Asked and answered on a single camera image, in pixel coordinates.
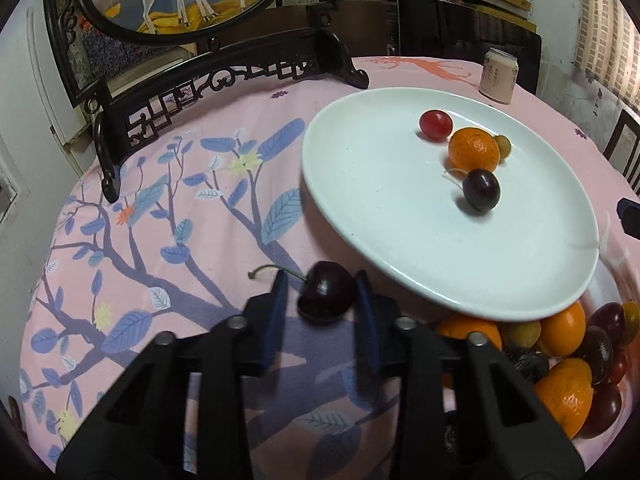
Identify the white door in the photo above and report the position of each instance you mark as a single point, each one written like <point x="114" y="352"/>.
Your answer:
<point x="45" y="110"/>

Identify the white plate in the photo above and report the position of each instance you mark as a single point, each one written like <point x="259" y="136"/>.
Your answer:
<point x="380" y="185"/>

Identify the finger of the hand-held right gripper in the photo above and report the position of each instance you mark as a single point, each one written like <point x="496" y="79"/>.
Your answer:
<point x="631" y="217"/>

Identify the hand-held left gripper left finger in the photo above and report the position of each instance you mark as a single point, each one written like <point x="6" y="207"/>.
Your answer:
<point x="275" y="330"/>

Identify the dark wooden chair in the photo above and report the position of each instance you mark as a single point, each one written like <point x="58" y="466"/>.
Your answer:
<point x="625" y="145"/>

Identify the black flat panel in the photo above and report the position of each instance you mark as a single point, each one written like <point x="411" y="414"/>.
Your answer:
<point x="450" y="25"/>

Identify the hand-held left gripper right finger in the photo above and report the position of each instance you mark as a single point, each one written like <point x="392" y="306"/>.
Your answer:
<point x="367" y="322"/>

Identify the pink floral tablecloth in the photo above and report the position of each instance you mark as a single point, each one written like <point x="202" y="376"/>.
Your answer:
<point x="200" y="240"/>

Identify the pink drink can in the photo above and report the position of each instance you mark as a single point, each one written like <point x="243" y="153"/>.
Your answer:
<point x="497" y="77"/>

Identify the red cherry tomato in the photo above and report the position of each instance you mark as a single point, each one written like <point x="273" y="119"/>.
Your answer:
<point x="435" y="125"/>
<point x="619" y="366"/>

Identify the dark red plum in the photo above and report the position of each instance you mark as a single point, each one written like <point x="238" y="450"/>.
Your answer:
<point x="607" y="317"/>

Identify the yellow-green cherry tomato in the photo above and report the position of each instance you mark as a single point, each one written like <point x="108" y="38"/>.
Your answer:
<point x="503" y="147"/>

